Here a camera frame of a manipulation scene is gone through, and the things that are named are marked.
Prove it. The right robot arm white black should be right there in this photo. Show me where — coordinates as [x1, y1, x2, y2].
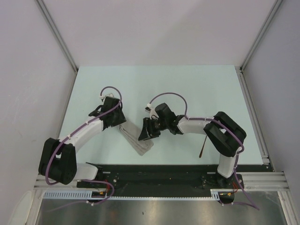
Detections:
[138, 103, 247, 188]

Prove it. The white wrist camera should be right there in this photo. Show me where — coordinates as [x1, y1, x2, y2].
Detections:
[145, 103, 159, 120]
[99, 93, 114, 101]

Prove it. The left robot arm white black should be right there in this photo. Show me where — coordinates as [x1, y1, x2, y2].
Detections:
[38, 96, 126, 188]

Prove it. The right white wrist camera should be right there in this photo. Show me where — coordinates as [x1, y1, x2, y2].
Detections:
[145, 103, 159, 120]

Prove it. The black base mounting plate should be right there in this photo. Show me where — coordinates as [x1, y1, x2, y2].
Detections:
[77, 164, 274, 197]

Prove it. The right aluminium corner post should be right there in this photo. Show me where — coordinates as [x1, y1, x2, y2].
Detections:
[241, 0, 284, 70]

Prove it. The white slotted cable duct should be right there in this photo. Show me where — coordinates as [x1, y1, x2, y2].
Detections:
[43, 188, 232, 201]

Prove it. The copper fork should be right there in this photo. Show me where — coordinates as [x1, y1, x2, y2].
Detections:
[199, 136, 207, 158]

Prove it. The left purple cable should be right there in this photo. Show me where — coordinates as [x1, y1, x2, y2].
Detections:
[44, 86, 124, 213]

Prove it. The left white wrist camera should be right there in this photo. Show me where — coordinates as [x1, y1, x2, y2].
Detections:
[99, 93, 114, 101]

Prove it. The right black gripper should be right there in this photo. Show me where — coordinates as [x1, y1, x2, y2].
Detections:
[138, 117, 168, 141]

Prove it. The grey cloth napkin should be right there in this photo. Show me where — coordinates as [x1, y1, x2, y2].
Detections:
[119, 121, 154, 156]

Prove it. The aluminium front rail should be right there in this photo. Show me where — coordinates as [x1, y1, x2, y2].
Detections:
[34, 172, 290, 191]

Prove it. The aluminium corner post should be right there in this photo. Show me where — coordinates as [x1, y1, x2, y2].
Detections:
[35, 0, 78, 71]
[241, 0, 284, 70]

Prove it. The left aluminium corner post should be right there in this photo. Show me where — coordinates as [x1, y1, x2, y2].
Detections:
[35, 0, 78, 71]

